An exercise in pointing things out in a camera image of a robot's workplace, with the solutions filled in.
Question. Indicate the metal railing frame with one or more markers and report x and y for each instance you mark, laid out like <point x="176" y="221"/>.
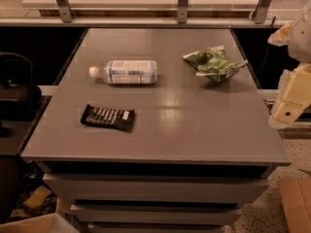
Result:
<point x="149" y="13"/>

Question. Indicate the yellow sponge on floor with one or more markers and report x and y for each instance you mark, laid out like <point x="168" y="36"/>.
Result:
<point x="37" y="198"/>

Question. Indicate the grey drawer cabinet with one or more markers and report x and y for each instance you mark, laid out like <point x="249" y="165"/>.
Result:
<point x="196" y="153"/>

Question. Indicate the cardboard box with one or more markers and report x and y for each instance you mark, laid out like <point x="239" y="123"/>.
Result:
<point x="52" y="223"/>
<point x="296" y="201"/>

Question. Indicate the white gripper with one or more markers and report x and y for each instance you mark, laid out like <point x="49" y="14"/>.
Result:
<point x="301" y="38"/>

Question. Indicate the black chair left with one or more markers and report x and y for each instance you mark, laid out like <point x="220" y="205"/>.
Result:
<point x="20" y="96"/>

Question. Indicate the black snack bar wrapper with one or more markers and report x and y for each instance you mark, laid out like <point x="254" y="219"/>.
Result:
<point x="119" y="119"/>

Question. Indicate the green chip bag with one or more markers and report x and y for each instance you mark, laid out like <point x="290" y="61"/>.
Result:
<point x="213" y="64"/>

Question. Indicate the cardboard box bottom left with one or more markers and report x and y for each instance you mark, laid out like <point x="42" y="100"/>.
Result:
<point x="52" y="223"/>

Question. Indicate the clear plastic water bottle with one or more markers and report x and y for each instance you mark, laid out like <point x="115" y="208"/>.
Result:
<point x="126" y="72"/>

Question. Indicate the cardboard box right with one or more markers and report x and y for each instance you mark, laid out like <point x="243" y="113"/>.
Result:
<point x="296" y="201"/>

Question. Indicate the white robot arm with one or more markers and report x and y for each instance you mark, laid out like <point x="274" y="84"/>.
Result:
<point x="306" y="13"/>

